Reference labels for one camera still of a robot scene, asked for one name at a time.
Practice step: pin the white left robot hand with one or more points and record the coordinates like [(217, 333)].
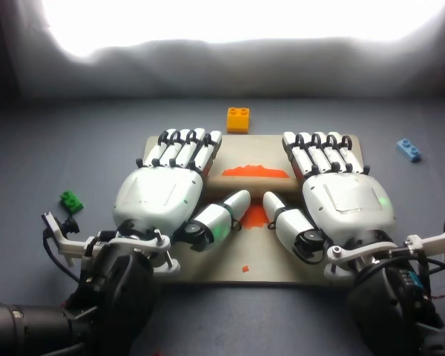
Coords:
[(155, 200)]

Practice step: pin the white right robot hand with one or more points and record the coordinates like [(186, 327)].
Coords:
[(348, 204)]

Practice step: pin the blue toy block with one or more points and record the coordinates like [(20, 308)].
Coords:
[(408, 150)]

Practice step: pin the green toy block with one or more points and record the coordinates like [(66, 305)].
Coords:
[(71, 203)]

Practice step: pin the light wooden board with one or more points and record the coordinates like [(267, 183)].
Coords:
[(267, 252)]

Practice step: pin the orange play dough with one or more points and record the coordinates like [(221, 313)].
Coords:
[(254, 217)]

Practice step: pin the small orange dough crumb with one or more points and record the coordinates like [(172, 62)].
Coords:
[(244, 268)]

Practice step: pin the yellow toy block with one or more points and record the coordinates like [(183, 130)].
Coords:
[(238, 122)]

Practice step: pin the grey table cloth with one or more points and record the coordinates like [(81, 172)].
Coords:
[(222, 319)]

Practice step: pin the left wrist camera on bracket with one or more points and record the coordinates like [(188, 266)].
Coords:
[(68, 225)]

